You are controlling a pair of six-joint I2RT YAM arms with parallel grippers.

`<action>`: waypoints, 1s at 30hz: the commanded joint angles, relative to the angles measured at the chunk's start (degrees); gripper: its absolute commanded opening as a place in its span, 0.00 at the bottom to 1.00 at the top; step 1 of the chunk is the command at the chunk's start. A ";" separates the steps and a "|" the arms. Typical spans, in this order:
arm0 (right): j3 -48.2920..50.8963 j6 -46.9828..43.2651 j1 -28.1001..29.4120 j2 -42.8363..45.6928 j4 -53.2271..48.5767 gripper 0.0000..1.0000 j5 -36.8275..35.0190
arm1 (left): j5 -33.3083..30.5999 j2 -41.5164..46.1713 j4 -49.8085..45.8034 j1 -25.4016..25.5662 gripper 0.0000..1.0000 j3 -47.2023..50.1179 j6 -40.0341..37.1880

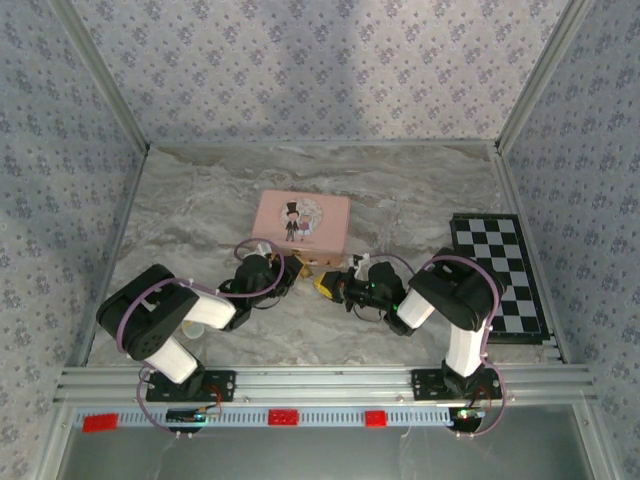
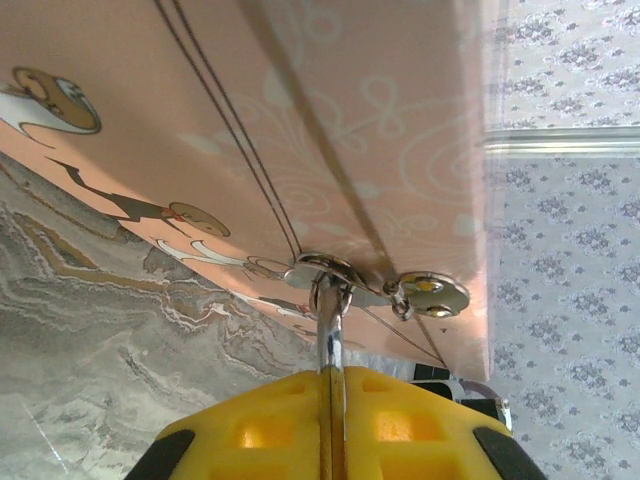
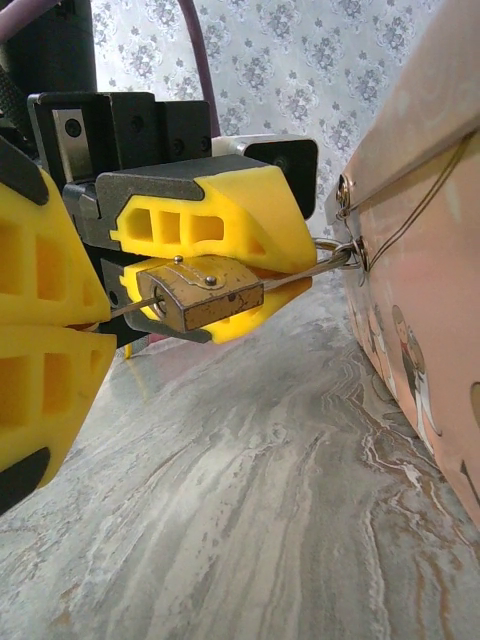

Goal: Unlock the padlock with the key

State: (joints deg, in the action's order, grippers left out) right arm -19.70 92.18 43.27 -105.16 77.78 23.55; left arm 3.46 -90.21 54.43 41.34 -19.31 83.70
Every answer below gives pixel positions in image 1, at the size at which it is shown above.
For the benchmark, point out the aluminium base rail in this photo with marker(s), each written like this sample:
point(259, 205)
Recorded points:
point(320, 385)

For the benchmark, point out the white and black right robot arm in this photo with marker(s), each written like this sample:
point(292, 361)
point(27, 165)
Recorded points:
point(460, 295)

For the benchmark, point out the grey metal panel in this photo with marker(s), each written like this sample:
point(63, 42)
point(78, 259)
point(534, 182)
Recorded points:
point(320, 455)

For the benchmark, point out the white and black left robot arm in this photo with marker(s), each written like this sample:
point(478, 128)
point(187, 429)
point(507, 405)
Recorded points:
point(150, 310)

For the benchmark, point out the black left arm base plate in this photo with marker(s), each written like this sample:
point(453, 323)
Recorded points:
point(220, 385)

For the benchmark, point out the black and silver chessboard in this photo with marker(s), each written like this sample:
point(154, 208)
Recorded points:
point(515, 260)

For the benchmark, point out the red toy brick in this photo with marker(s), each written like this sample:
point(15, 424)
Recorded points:
point(376, 419)
point(283, 417)
point(100, 423)

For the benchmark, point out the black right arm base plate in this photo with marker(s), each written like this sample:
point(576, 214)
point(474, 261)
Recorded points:
point(425, 385)

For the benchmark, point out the pink tin box with couple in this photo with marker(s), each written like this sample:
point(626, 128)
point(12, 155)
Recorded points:
point(300, 215)

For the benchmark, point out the aluminium frame post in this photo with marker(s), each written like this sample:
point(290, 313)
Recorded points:
point(541, 75)
point(104, 75)

